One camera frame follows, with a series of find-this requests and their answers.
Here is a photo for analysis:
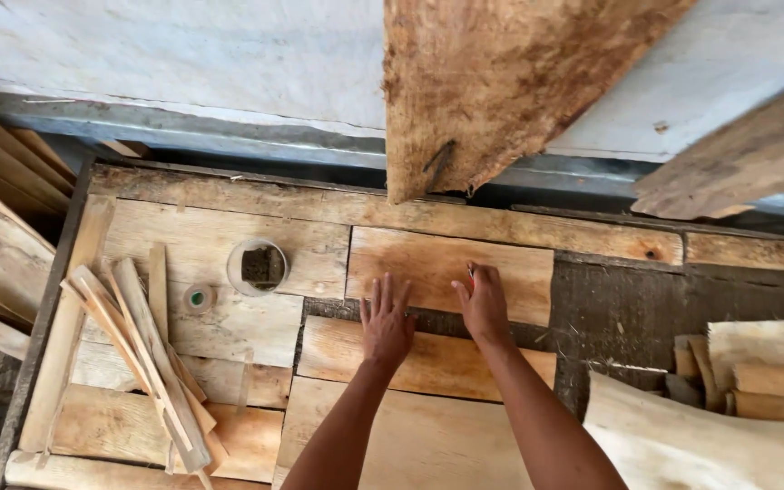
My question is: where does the person's left hand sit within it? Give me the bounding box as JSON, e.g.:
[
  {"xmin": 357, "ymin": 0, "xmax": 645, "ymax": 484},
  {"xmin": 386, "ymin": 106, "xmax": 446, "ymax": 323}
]
[{"xmin": 359, "ymin": 272, "xmax": 418, "ymax": 369}]

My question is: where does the person's right hand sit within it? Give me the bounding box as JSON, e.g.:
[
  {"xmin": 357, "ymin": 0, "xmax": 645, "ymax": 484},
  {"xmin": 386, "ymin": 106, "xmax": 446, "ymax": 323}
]
[{"xmin": 451, "ymin": 262, "xmax": 513, "ymax": 345}]

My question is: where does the orange stained veneer sheet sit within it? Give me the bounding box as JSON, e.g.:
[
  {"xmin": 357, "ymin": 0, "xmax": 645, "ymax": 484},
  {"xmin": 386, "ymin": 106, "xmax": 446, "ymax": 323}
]
[{"xmin": 346, "ymin": 226, "xmax": 555, "ymax": 328}]

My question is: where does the narrow orange veneer sheet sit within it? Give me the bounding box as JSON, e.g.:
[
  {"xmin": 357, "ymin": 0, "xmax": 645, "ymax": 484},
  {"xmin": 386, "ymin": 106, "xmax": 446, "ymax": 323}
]
[{"xmin": 295, "ymin": 315, "xmax": 558, "ymax": 404}]

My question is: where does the large pale orange veneer sheet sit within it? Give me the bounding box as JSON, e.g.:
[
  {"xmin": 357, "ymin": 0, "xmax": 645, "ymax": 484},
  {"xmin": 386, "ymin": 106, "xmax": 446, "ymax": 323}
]
[{"xmin": 271, "ymin": 376, "xmax": 537, "ymax": 490}]

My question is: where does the dark grey veneer sheet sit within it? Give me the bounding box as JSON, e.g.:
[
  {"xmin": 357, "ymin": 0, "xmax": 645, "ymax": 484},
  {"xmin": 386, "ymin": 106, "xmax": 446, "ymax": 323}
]
[{"xmin": 550, "ymin": 250, "xmax": 784, "ymax": 417}]

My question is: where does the large clear tape roll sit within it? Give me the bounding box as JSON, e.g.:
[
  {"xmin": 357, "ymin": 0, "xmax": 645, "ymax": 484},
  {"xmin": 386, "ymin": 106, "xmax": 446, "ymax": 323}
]
[{"xmin": 226, "ymin": 237, "xmax": 291, "ymax": 298}]

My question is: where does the long knotted veneer strip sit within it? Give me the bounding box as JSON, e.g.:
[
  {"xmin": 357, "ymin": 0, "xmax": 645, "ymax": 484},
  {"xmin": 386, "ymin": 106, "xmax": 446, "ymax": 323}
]
[{"xmin": 88, "ymin": 164, "xmax": 685, "ymax": 266}]

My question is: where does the small tape roll green core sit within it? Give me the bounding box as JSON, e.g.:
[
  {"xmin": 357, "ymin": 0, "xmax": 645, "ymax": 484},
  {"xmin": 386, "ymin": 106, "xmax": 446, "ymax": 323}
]
[{"xmin": 182, "ymin": 284, "xmax": 218, "ymax": 316}]

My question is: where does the pale weathered veneer sheet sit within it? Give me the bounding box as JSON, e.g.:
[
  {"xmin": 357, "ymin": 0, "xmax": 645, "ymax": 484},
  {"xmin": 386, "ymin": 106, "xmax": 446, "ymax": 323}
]
[{"xmin": 101, "ymin": 196, "xmax": 351, "ymax": 300}]

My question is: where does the hanging rough brown veneer sheet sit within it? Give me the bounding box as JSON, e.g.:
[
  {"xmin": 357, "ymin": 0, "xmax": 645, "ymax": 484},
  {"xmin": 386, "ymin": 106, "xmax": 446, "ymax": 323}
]
[{"xmin": 382, "ymin": 0, "xmax": 698, "ymax": 206}]

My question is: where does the pile of thin wood strips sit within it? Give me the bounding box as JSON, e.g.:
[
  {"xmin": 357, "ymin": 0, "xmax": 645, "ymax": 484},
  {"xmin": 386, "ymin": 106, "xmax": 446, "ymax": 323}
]
[{"xmin": 60, "ymin": 243, "xmax": 231, "ymax": 490}]

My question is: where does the grey metal beam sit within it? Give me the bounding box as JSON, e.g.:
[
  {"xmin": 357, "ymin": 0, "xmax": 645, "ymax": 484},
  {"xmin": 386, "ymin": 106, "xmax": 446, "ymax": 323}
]
[{"xmin": 0, "ymin": 87, "xmax": 784, "ymax": 222}]

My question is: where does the heap of curled pale veneer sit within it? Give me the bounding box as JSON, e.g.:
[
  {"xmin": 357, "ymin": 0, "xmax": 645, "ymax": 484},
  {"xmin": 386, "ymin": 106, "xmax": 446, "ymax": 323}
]
[{"xmin": 581, "ymin": 318, "xmax": 784, "ymax": 490}]

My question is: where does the hanging grey-brown veneer sheet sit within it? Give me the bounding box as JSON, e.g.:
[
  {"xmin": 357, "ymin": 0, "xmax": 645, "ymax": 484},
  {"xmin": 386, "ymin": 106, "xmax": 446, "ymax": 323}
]
[{"xmin": 631, "ymin": 71, "xmax": 784, "ymax": 221}]

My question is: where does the round pale wood pole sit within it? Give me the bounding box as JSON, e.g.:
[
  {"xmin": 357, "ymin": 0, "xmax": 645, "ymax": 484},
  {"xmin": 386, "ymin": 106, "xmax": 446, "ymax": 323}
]
[{"xmin": 4, "ymin": 449, "xmax": 272, "ymax": 490}]

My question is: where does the long pale wood slat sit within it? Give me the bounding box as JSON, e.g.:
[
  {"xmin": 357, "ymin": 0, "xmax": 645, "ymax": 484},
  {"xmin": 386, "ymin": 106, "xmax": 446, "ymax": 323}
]
[{"xmin": 18, "ymin": 195, "xmax": 118, "ymax": 454}]

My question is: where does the dark metal table frame rail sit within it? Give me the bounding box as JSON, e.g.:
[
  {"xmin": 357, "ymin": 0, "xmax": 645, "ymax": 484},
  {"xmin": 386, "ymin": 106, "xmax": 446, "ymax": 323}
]
[{"xmin": 0, "ymin": 155, "xmax": 98, "ymax": 490}]

